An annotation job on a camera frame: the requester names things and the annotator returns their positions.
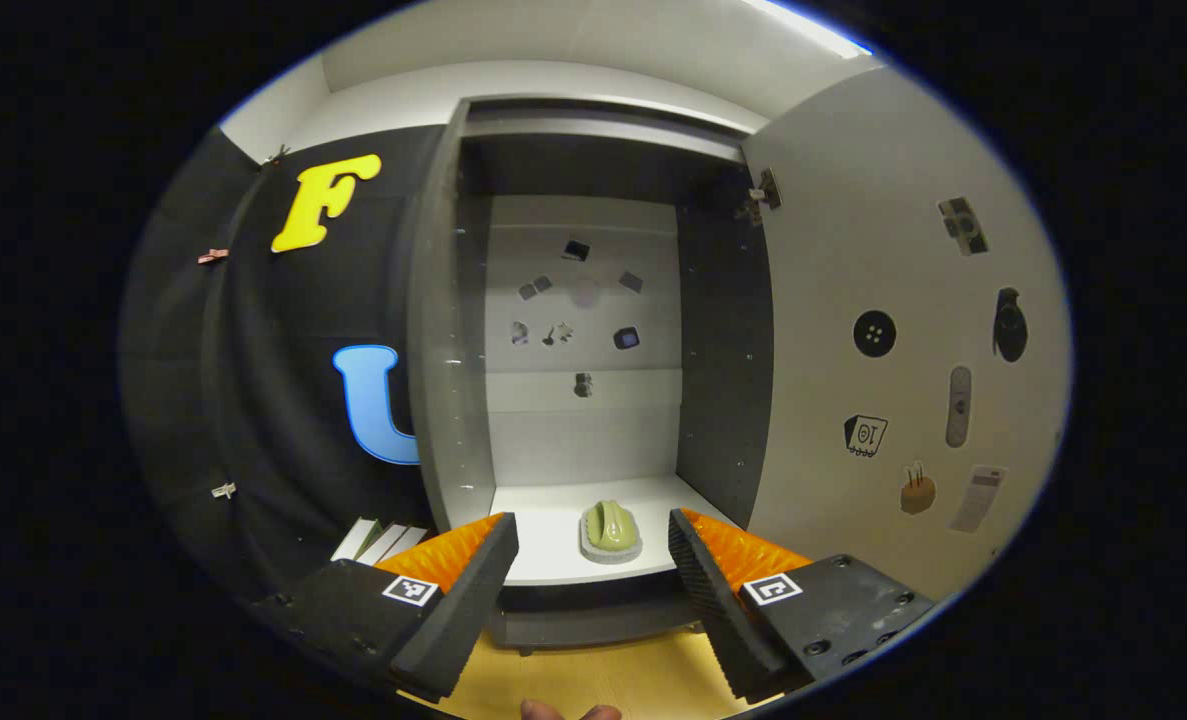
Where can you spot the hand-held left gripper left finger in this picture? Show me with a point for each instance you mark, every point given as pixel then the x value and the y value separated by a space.
pixel 463 610

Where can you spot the green book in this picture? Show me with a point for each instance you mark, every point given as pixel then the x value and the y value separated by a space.
pixel 353 542

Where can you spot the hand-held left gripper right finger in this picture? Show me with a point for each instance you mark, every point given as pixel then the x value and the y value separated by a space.
pixel 718 610

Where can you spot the dark brown book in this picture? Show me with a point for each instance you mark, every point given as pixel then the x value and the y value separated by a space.
pixel 385 545

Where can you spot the white cabinet shelf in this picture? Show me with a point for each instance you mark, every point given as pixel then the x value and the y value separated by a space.
pixel 553 540

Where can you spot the beige cabinet door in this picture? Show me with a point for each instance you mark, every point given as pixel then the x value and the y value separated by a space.
pixel 853 250

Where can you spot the dark grey cabinet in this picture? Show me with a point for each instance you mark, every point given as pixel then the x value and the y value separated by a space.
pixel 433 350

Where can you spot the green bottle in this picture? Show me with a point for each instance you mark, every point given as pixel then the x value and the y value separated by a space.
pixel 608 525

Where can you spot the black backdrop cloth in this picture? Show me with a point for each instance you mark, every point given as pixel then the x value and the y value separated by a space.
pixel 253 350

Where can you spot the metal door hinge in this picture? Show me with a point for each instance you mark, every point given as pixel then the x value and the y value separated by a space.
pixel 768 188

